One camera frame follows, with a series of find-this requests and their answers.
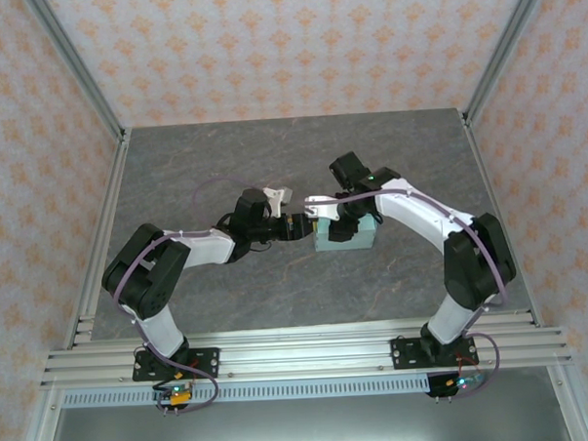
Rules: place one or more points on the light teal paper box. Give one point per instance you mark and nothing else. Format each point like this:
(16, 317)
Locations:
(368, 237)

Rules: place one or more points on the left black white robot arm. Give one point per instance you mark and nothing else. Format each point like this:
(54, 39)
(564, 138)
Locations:
(140, 276)

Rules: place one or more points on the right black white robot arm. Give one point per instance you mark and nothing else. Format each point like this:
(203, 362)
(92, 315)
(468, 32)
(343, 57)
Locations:
(476, 261)

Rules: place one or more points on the grey metal sheet panel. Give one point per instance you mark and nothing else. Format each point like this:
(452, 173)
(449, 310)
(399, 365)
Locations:
(303, 427)

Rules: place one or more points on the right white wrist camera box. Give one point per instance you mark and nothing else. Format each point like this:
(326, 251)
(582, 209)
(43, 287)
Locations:
(323, 209)

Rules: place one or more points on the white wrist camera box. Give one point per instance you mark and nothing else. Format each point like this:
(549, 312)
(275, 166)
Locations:
(275, 194)
(323, 209)

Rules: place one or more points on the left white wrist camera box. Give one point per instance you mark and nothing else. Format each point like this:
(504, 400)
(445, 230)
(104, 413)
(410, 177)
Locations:
(275, 194)

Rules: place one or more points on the aluminium mounting rail beam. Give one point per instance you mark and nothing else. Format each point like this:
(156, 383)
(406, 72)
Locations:
(304, 352)

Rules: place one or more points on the aluminium table side rail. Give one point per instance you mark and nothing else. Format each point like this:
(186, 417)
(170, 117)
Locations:
(110, 204)
(487, 173)

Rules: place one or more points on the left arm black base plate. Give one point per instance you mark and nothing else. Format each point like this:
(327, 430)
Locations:
(205, 363)

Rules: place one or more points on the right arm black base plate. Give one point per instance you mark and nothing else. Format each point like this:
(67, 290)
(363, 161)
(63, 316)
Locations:
(407, 354)

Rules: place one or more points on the aluminium frame post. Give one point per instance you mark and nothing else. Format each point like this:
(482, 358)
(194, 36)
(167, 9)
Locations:
(503, 45)
(75, 64)

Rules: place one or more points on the aluminium frame strut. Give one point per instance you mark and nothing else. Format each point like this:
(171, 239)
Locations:
(573, 408)
(37, 432)

